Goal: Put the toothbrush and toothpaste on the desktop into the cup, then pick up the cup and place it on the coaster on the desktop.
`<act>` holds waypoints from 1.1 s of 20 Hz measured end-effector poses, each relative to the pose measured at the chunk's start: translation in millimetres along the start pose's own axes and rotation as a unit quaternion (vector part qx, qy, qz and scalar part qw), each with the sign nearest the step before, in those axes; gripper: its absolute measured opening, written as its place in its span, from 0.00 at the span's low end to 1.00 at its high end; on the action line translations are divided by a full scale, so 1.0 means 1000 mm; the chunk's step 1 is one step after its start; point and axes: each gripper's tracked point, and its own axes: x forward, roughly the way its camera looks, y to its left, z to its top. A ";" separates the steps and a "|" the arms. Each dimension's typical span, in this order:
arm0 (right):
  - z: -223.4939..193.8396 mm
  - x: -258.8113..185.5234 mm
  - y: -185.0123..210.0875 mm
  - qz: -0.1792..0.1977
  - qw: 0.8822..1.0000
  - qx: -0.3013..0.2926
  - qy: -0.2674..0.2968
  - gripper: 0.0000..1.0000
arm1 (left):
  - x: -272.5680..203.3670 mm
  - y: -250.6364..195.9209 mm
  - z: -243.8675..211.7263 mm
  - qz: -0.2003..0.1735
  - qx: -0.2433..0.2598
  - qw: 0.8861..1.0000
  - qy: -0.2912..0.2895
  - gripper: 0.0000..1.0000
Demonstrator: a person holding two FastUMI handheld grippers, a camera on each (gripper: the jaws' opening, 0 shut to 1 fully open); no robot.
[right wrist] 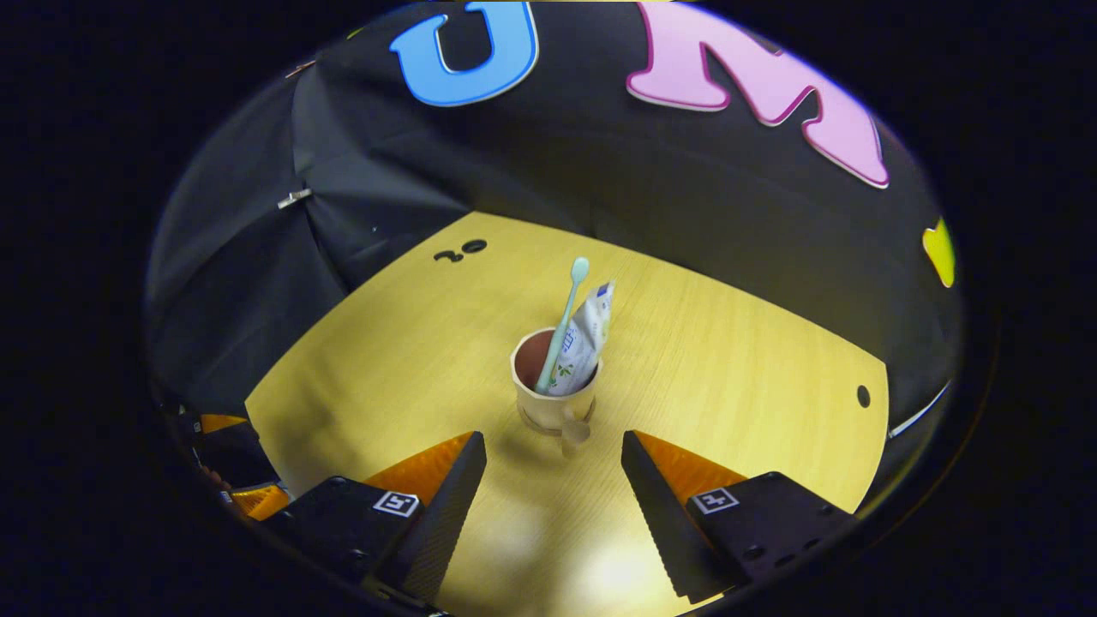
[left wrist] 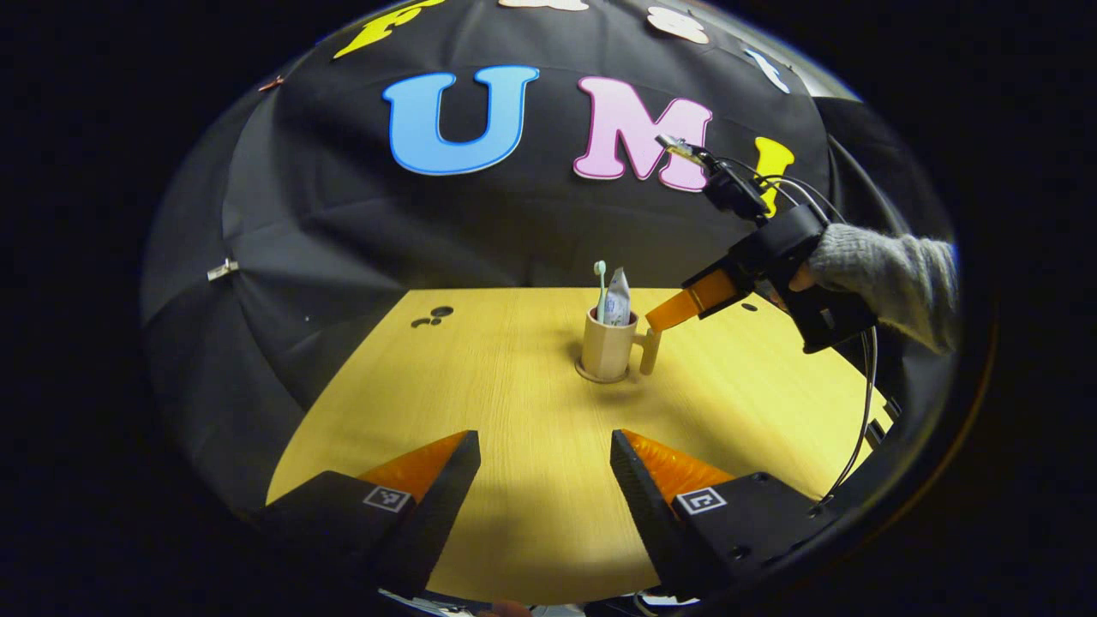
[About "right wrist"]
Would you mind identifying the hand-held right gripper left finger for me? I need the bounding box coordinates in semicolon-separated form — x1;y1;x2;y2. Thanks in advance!
283;430;488;608

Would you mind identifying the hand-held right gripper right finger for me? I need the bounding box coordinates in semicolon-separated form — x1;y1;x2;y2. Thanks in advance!
620;429;860;605

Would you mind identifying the beige cup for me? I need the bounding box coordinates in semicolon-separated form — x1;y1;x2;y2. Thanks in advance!
510;326;603;459

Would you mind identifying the white toothpaste tube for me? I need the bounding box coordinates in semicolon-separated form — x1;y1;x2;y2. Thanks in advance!
548;280;616;398

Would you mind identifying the pale green toothbrush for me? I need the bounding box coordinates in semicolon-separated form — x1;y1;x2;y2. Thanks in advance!
536;256;590;395

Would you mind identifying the wooden desktop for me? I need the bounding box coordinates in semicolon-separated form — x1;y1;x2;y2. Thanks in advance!
245;212;890;617

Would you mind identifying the black backdrop cloth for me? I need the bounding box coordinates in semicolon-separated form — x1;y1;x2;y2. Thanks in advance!
146;0;965;481

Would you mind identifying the white cable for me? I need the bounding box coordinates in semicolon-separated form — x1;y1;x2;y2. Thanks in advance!
887;380;952;440

